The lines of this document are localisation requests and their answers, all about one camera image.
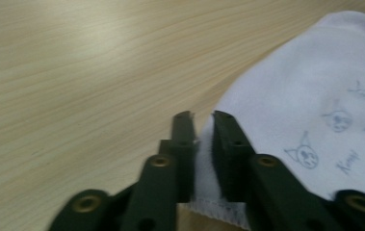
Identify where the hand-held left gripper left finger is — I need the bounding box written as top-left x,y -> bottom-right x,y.
128,110 -> 201,231

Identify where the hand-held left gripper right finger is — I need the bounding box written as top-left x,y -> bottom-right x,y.
213,110 -> 345,231

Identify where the white printed garment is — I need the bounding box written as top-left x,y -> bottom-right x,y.
183,11 -> 365,231

